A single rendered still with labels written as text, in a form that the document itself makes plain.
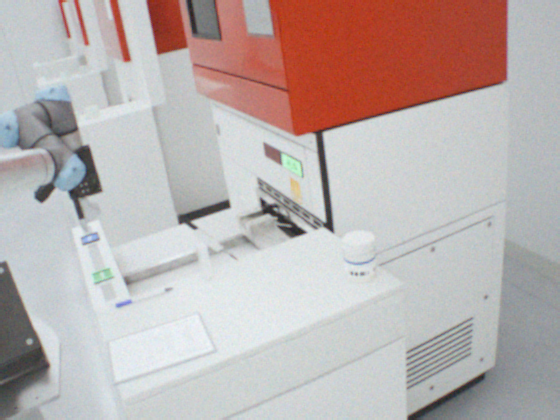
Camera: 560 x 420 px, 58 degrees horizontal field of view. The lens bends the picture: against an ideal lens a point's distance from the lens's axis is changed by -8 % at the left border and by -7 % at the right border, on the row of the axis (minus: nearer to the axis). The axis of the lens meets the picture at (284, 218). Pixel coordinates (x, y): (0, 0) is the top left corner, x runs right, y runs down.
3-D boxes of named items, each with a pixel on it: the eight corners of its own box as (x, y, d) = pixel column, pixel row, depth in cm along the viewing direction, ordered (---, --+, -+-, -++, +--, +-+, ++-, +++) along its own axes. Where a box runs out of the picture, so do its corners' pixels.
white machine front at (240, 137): (232, 186, 217) (214, 89, 200) (338, 270, 149) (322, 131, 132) (225, 188, 216) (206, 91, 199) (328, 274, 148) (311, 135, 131)
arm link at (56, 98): (23, 93, 113) (53, 83, 119) (38, 139, 118) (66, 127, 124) (44, 91, 109) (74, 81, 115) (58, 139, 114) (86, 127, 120)
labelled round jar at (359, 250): (365, 263, 123) (362, 226, 119) (383, 276, 117) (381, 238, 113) (339, 274, 121) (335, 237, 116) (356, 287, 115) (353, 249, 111)
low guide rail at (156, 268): (270, 231, 176) (268, 223, 175) (272, 233, 175) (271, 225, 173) (123, 282, 159) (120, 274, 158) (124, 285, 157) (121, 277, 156)
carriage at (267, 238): (259, 221, 177) (258, 213, 176) (314, 266, 147) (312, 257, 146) (237, 228, 175) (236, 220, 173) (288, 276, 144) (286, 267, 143)
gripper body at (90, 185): (104, 195, 125) (90, 147, 120) (70, 206, 122) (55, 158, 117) (100, 186, 131) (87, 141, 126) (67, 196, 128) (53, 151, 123)
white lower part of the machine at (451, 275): (381, 294, 277) (370, 143, 241) (494, 381, 208) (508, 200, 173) (258, 346, 252) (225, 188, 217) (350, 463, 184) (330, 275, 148)
